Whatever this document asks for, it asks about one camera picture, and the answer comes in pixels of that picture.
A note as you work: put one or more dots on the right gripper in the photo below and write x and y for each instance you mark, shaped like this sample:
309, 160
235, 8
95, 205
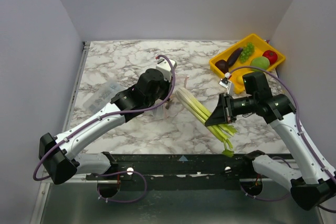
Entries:
226, 108

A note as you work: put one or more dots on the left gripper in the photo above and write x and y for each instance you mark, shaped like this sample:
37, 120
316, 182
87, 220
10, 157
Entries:
168, 85

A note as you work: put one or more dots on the toy green onion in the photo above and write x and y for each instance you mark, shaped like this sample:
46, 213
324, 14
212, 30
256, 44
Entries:
223, 132

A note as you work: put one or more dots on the clear zip top bag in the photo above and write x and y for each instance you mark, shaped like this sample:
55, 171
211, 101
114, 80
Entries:
172, 107

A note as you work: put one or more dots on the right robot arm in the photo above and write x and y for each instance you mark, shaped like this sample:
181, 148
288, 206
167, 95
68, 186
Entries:
314, 181

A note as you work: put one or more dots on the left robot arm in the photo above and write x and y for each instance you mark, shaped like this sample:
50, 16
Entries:
57, 154

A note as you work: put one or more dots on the yellow toy mango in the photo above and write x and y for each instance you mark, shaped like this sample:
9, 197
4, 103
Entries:
240, 80

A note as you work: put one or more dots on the clear plastic box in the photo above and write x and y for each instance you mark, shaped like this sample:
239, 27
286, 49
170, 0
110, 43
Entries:
103, 96

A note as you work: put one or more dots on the dark red toy beet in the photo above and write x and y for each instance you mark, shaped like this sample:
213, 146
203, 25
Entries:
222, 65

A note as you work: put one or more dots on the purple toy eggplant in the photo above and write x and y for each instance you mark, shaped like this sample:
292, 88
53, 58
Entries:
234, 56

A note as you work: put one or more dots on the yellow plastic tray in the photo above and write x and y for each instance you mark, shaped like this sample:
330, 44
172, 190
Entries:
260, 46

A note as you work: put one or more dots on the green toy cabbage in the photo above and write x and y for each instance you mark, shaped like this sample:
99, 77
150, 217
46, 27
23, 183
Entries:
260, 62

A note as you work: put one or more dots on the green toy grapes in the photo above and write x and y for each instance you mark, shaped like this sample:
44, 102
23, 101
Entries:
247, 51

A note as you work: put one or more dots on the red toy tomato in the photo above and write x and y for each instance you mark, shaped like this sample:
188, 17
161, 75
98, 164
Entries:
271, 56

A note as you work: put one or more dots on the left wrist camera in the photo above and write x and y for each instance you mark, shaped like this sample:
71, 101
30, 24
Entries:
164, 67

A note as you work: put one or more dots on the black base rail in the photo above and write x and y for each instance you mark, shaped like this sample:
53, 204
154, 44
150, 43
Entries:
177, 171

